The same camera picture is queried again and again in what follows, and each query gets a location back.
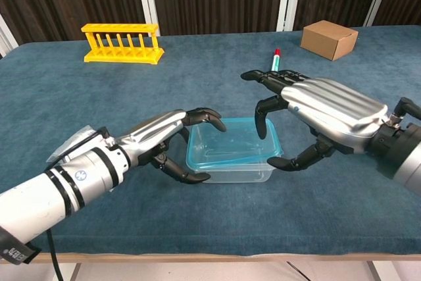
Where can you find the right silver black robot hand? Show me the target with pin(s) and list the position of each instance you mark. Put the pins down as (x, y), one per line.
(335, 110)

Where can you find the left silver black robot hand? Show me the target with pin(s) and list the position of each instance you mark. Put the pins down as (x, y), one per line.
(154, 129)

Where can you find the blue translucent plastic container lid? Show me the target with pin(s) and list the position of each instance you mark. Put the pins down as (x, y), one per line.
(230, 146)

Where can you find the clear plastic food container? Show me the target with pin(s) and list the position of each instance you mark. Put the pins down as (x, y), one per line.
(237, 172)

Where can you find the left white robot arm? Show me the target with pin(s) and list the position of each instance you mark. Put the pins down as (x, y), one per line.
(49, 195)

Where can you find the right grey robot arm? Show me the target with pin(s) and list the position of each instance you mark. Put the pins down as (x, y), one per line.
(404, 152)

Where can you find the brown cardboard box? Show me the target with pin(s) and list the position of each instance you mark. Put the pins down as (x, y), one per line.
(325, 35)

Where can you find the red capped white marker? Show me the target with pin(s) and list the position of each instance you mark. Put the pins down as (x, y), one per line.
(275, 62)

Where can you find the yellow test tube rack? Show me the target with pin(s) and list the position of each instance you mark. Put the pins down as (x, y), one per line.
(121, 57)

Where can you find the blue table cloth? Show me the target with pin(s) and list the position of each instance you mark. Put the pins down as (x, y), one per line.
(210, 215)

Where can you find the metal table leg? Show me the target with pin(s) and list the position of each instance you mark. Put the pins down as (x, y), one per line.
(75, 272)
(372, 272)

